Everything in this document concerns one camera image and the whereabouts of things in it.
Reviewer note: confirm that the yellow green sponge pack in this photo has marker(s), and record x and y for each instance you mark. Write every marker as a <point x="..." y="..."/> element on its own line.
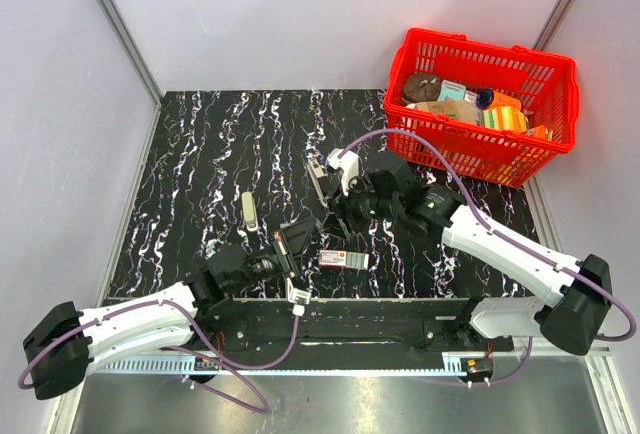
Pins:
<point x="505" y="118"/>

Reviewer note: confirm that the blue capped orange bottle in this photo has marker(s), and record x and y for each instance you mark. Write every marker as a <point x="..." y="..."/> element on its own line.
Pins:
<point x="490" y="98"/>

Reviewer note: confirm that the brown cardboard package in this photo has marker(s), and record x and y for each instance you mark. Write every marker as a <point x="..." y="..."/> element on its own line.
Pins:
<point x="460" y="110"/>

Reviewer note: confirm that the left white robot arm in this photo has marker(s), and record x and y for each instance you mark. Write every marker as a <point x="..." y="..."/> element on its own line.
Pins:
<point x="69" y="343"/>

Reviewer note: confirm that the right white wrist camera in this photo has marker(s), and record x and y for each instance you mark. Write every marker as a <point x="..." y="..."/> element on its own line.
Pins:
<point x="346" y="164"/>

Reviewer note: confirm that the teal small box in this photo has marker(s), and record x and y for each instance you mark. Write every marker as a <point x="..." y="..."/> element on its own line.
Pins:
<point x="451" y="91"/>

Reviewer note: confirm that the red white staple box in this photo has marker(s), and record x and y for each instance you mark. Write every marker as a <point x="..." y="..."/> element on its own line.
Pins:
<point x="343" y="259"/>

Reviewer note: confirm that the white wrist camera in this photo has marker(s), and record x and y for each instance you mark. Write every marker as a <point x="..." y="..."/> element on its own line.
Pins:
<point x="298" y="298"/>
<point x="346" y="164"/>

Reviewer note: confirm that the orange small box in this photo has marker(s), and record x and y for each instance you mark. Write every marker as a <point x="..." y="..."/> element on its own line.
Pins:
<point x="540" y="132"/>

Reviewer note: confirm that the red plastic basket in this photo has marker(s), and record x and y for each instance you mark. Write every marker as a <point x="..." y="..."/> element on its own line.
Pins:
<point x="546" y="84"/>

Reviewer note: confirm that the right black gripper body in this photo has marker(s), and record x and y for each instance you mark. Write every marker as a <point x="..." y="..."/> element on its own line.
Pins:
<point x="365" y="204"/>

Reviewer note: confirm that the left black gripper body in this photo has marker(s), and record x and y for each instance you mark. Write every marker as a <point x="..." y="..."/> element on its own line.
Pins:
<point x="266" y="264"/>

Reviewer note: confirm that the beige stapler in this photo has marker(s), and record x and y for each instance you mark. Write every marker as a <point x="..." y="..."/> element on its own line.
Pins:
<point x="249" y="211"/>

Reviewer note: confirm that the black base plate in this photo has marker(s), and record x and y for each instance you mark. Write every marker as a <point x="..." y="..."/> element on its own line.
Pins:
<point x="347" y="335"/>

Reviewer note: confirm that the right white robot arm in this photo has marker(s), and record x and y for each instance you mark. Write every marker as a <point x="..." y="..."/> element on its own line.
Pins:
<point x="570" y="296"/>

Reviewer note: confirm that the brown round object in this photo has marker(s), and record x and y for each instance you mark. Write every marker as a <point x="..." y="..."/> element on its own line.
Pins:
<point x="421" y="87"/>

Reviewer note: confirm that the aluminium rail frame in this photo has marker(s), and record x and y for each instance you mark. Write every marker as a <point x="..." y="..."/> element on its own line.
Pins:
<point x="197" y="360"/>

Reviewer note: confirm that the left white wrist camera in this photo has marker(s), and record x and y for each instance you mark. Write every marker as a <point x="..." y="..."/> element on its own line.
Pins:
<point x="298" y="298"/>

